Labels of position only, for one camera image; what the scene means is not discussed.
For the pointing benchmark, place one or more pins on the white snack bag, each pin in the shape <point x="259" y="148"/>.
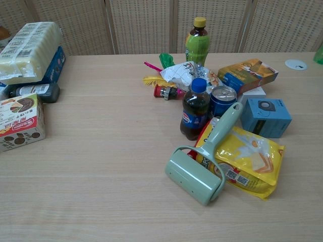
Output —
<point x="184" y="73"/>

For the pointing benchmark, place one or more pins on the green plastic bottle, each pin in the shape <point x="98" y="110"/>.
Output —
<point x="318" y="54"/>

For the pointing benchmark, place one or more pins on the green lint roller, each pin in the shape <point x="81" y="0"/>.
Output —
<point x="195" y="166"/>

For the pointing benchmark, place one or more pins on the yellow and blue carton box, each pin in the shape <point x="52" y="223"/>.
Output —
<point x="248" y="74"/>

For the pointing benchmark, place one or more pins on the white round table grommet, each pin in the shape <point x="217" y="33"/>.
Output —
<point x="296" y="64"/>

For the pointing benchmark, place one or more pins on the red emergency stop button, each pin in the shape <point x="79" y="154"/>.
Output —
<point x="165" y="92"/>

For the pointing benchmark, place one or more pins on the orange brown object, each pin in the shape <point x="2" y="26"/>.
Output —
<point x="3" y="32"/>

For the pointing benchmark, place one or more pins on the red and white cereal box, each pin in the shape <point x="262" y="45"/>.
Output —
<point x="20" y="121"/>

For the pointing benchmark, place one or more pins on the blue soda can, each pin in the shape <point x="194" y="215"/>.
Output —
<point x="222" y="100"/>

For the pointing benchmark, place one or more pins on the white small box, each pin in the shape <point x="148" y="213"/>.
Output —
<point x="255" y="93"/>

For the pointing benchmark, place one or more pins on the dark blue cookie box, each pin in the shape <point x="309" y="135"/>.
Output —
<point x="56" y="66"/>

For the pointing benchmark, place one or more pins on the dark grey bottle lying down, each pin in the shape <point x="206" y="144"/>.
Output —
<point x="38" y="92"/>

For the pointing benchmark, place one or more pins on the blue speaker box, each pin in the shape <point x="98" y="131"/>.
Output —
<point x="266" y="118"/>

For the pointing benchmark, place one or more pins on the yellow snack bag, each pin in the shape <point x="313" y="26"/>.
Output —
<point x="248" y="151"/>

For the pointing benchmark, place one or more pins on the colourful feather shuttlecock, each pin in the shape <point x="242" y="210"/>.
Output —
<point x="161" y="70"/>

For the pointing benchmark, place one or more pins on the green tea bottle yellow cap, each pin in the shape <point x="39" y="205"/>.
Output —
<point x="198" y="43"/>

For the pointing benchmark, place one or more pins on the small cola bottle blue cap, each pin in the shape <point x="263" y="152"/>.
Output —
<point x="194" y="113"/>

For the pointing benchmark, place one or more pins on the beige perforated folding screen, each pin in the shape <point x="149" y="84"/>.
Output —
<point x="161" y="25"/>

